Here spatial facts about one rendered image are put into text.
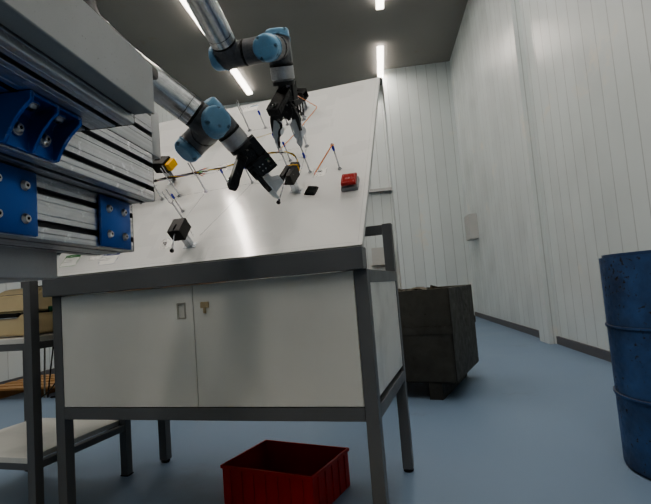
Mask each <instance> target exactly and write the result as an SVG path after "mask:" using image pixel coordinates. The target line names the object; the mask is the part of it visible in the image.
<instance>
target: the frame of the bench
mask: <svg viewBox="0 0 651 504"><path fill-rule="evenodd" d="M387 281H395V285H396V296H397V307H398V318H399V329H400V340H401V351H402V363H403V366H402V367H401V368H400V370H399V371H398V372H397V374H396V375H395V376H394V378H393V379H392V381H391V382H390V383H389V385H388V386H387V387H386V389H385V390H384V391H383V393H382V394H381V395H380V390H379V378H378V366H377V355H376V343H375V332H374V320H373V308H372V297H371V285H370V282H387ZM354 282H355V294H356V306H357V318H358V330H359V342H360V354H361V366H362V378H363V390H364V402H365V406H364V407H65V398H64V368H63V338H62V309H61V297H65V296H57V297H52V311H53V342H54V373H55V404H56V435H57V466H58V497H59V504H76V481H75V452H74V424H73V420H158V436H159V456H160V460H161V462H162V463H167V462H169V461H170V458H172V453H171V433H170V420H197V421H326V422H366V426H367V438H368V450H369V462H370V474H371V486H372V498H373V504H389V494H388V483H387V471H386V459H385V448H384V436H383V424H382V417H383V415H384V414H385V412H386V410H387V409H388V407H389V405H390V404H391V402H392V400H393V399H394V397H395V396H397V407H398V419H399V430H400V441H401V452H402V464H403V469H404V471H405V472H407V473H411V472H413V471H414V460H413V449H412V438H411V427H410V416H409V405H408V393H407V382H406V371H405V360H404V349H403V338H402V327H401V316H400V305H399V294H398V283H397V272H396V271H385V270H373V269H360V270H354Z"/></svg>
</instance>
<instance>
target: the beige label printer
mask: <svg viewBox="0 0 651 504"><path fill-rule="evenodd" d="M38 303H39V334H41V333H48V332H53V311H52V297H43V295H42V285H41V286H38ZM8 336H24V317H23V288H21V289H12V290H7V291H4V292H2V293H0V337H8Z"/></svg>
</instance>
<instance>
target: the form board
mask: <svg viewBox="0 0 651 504"><path fill-rule="evenodd" d="M379 90H380V77H377V78H372V79H367V80H362V81H358V82H353V83H348V84H343V85H339V86H334V87H329V88H324V89H320V90H315V91H310V92H308V95H309V97H308V98H307V99H306V100H307V101H309V102H310V103H309V102H307V101H306V104H307V106H310V107H309V108H308V109H307V110H306V112H304V115H305V116H306V120H307V118H308V117H309V116H310V115H311V114H312V112H313V111H314V110H315V109H316V106H317V109H316V110H315V111H314V112H313V114H312V115H311V116H310V117H309V119H308V120H307V121H306V120H305V121H306V122H305V121H302V119H303V118H302V116H301V115H300V116H301V124H303V123H304V122H305V123H304V125H303V126H304V127H305V128H306V134H305V135H304V137H305V140H306V143H307V144H308V145H309V147H307V148H305V142H304V139H303V146H302V149H303V152H304V154H305V155H306V156H307V157H306V160H307V163H308V166H309V169H310V170H311V171H312V173H310V174H309V173H308V171H309V170H308V167H307V165H306V162H305V159H303V158H302V157H303V155H302V151H301V148H300V146H299V145H298V144H297V140H296V138H295V137H294V136H293V132H294V131H293V132H292V130H291V127H290V125H288V126H286V120H284V122H282V125H283V127H284V129H285V130H284V133H283V135H282V136H281V137H280V142H281V143H280V145H281V147H282V146H283V144H282V142H284V143H286V142H287V141H288V140H289V139H290V138H291V137H292V136H293V137H292V138H291V139H290V140H289V141H288V142H287V143H286V144H285V147H286V149H287V152H291V153H293V154H295V155H296V156H297V158H298V162H299V164H300V171H299V173H300V175H299V177H298V179H297V180H296V181H297V183H298V186H299V188H303V190H302V192H301V193H289V192H290V190H291V187H290V185H284V188H283V191H282V195H281V198H280V202H281V203H280V204H277V203H276V201H277V200H278V199H276V198H274V197H272V196H271V195H270V194H269V192H268V191H267V190H266V189H265V188H264V187H263V186H262V185H261V184H260V183H259V181H258V180H255V178H254V177H253V176H252V175H251V174H250V173H249V171H248V170H247V171H248V173H249V175H250V177H251V179H252V181H254V183H253V184H251V180H250V178H249V176H248V174H247V172H246V170H245V169H243V172H242V175H241V178H240V183H239V187H238V189H237V190H236V191H232V190H229V189H228V186H227V182H226V180H225V178H224V176H223V175H222V173H221V172H216V170H213V171H208V172H202V173H206V174H201V175H203V176H201V175H199V174H197V175H198V177H199V179H200V180H201V182H202V184H203V186H204V187H205V189H206V190H208V192H207V193H204V189H203V187H202V185H201V184H200V182H199V180H198V179H197V177H196V175H194V174H193V175H189V176H184V177H179V178H178V179H177V180H176V181H175V182H174V184H173V185H174V186H175V188H176V189H177V191H178V192H179V194H182V196H181V197H178V194H177V192H176V191H175V189H174V188H173V186H172V185H168V184H169V180H167V179H166V180H162V181H158V182H154V185H157V186H156V189H157V190H158V192H159V193H160V195H161V196H162V197H163V198H165V196H166V197H167V199H168V200H169V202H172V199H171V197H170V196H169V194H168V193H167V191H166V190H165V189H167V190H168V192H169V193H170V195H171V194H173V195H174V197H175V199H176V201H177V202H178V204H179V205H180V207H181V208H182V210H185V211H184V212H183V213H181V209H180V208H179V206H178V205H177V203H176V202H175V200H174V199H173V200H174V202H173V203H174V205H175V206H176V208H177V209H178V211H179V212H180V214H181V215H182V217H183V218H186V220H187V221H188V223H189V224H190V226H191V229H190V231H189V233H188V235H189V237H190V238H191V240H192V241H193V242H197V245H196V247H195V248H187V249H183V248H184V243H183V242H182V240H180V241H174V246H173V249H174V252H173V253H171V252H170V249H171V248H172V245H171V248H164V249H158V248H159V246H160V244H161V242H162V240H163V239H167V238H171V237H170V236H169V234H168V233H167V231H168V229H169V227H170V225H171V223H172V221H173V219H179V218H181V217H180V215H179V214H178V212H177V211H176V209H175V208H174V206H173V205H172V204H170V203H169V202H168V201H167V199H166V198H165V199H164V200H163V201H161V197H160V196H159V195H158V193H157V192H156V190H155V189H154V192H155V201H154V202H145V203H143V204H140V203H135V204H131V205H132V211H133V233H134V252H126V253H120V255H119V257H118V258H117V260H116V262H115V263H114V264H110V265H99V266H97V265H98V263H99V261H100V260H101V258H102V257H103V255H102V256H101V258H100V259H99V260H90V261H88V260H89V259H90V257H91V256H86V255H82V256H81V257H80V259H79V260H78V262H77V263H76V265H75V266H68V267H60V268H59V266H60V265H61V263H62V262H63V260H64V259H65V257H66V256H68V255H75V254H65V253H61V255H60V256H59V258H58V259H57V278H60V277H69V276H79V275H89V274H98V273H108V272H117V271H127V270H137V269H146V268H156V267H166V266H175V265H185V264H194V263H204V262H214V261H223V260H233V259H242V258H252V257H262V256H271V255H281V254H290V253H300V252H310V251H319V250H329V249H338V248H348V247H358V246H362V247H363V248H364V239H365V229H366V219H367V209H368V199H369V189H370V179H371V169H372V159H373V149H374V139H375V129H376V120H377V110H378V100H379ZM270 101H271V100H267V101H262V102H257V103H253V104H248V105H243V106H240V107H241V108H242V107H247V106H251V105H256V104H259V106H258V109H256V110H252V111H247V112H243V115H244V117H245V119H246V122H247V124H248V126H249V128H250V129H252V131H250V132H248V127H247V125H246V123H245V121H244V118H243V116H242V114H241V113H238V112H239V109H238V107H234V108H229V109H226V110H227V111H228V112H229V113H230V115H231V116H232V117H233V118H234V120H235V121H236V122H237V123H238V124H239V125H240V127H241V128H242V129H243V130H244V132H245V133H246V134H247V135H248V137H249V136H250V135H251V134H253V136H254V137H255V138H256V137H259V138H256V139H257V141H258V142H259V143H260V144H261V145H262V147H263V148H264V149H265V150H266V152H267V153H269V152H277V151H278V148H277V146H276V144H275V140H274V138H273V136H272V134H269V133H272V130H271V125H270V116H269V115H268V113H267V111H266V108H267V107H268V105H269V103H270ZM311 103H312V104H314V105H316V106H314V105H312V104H311ZM240 107H239V108H240ZM258 110H259V111H260V114H261V117H262V119H263V122H264V124H265V126H266V127H267V129H264V125H263V122H262V120H261V118H260V115H259V114H258ZM188 128H189V127H188V126H186V125H185V124H184V123H183V122H181V121H180V120H178V119H176V120H171V121H167V122H162V123H159V133H160V153H161V156H170V158H177V159H176V162H177V164H178V165H177V166H176V167H175V168H174V169H173V171H171V172H172V173H173V175H174V176H175V175H181V174H186V173H191V172H192V170H193V171H194V169H193V167H194V168H195V170H196V171H198V170H201V169H203V168H207V169H205V170H208V169H214V168H218V165H221V164H226V163H230V164H229V165H231V164H233V163H234V162H235V159H236V156H237V155H236V156H233V155H232V154H231V153H230V152H229V151H228V150H227V149H226V148H225V147H224V146H223V145H222V143H221V142H220V141H219V140H218V141H217V142H216V143H215V144H213V145H212V146H211V147H210V148H209V149H208V150H207V151H206V152H205V153H204V154H203V155H202V157H200V158H199V159H198V160H197V161H196V162H193V163H192V162H191V163H192V165H193V167H192V165H191V164H190V162H188V161H186V160H184V159H183V158H182V157H181V156H180V155H179V154H178V153H177V152H176V150H175V147H174V144H175V142H176V141H177V140H178V139H179V136H181V135H182V134H183V133H184V132H185V131H186V130H187V129H188ZM266 134H268V135H266ZM263 135H265V136H263ZM260 136H262V137H260ZM331 143H333V144H334V145H333V144H332V145H333V146H334V148H335V153H336V156H337V159H338V162H339V166H340V167H341V168H342V169H341V170H338V164H337V161H336V158H335V155H334V151H333V150H332V147H331V149H330V150H329V148H330V144H331ZM328 150H329V152H328V154H327V155H326V157H325V159H324V160H323V162H322V164H321V165H320V167H319V168H323V167H327V170H326V174H325V176H318V177H312V174H313V171H314V169H315V168H318V166H319V164H320V163H321V161H322V159H323V158H324V156H325V154H326V153H327V151H328ZM282 151H286V150H285V148H284V146H283V148H282ZM188 163H189V165H190V166H191V168H192V170H191V169H190V167H189V165H188ZM208 167H209V168H208ZM201 171H202V170H201ZM194 172H195V171H194ZM349 173H357V176H359V179H360V181H359V189H358V190H355V191H348V192H342V191H341V178H342V175H343V174H349ZM308 186H317V187H319V188H318V190H317V192H316V194H315V195H304V193H305V191H306V189H307V187H308ZM162 191H163V193H164V194H165V196H164V195H163V193H162Z"/></svg>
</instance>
